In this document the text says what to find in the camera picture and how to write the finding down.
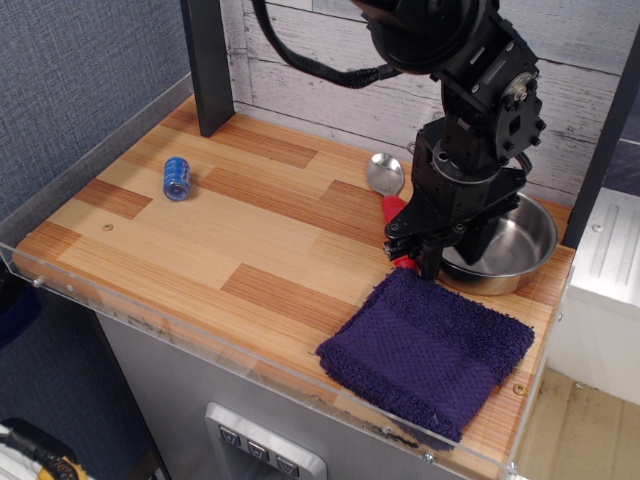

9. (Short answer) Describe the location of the dark right vertical post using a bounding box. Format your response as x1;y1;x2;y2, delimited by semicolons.
561;31;639;249

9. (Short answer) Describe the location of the white metal side cabinet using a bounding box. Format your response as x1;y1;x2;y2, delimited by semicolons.
547;188;639;404

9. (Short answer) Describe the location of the small blue can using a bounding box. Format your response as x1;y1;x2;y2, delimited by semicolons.
163;157;191;202

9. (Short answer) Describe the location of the dark vertical post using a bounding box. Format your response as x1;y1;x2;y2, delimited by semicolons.
561;31;639;249
180;0;235;137

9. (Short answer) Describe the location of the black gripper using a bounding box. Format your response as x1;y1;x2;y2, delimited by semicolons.
385;118;527;281

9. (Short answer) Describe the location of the black braided cable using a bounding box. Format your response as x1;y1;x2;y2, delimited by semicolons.
249;0;401;90

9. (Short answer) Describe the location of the purple folded towel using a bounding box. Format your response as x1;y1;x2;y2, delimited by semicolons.
317;268;535;442

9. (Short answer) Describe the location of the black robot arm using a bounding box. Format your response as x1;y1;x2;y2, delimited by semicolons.
360;1;545;280

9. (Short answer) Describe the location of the silver cabinet with button panel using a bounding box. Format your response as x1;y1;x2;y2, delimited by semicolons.
99;315;504;479

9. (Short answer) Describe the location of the dark left vertical post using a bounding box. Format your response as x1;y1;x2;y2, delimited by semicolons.
180;0;235;137

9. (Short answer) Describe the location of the red handled metal spoon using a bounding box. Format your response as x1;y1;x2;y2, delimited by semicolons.
365;151;419;271

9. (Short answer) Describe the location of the stainless steel pan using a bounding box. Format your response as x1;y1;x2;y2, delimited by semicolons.
439;194;558;296

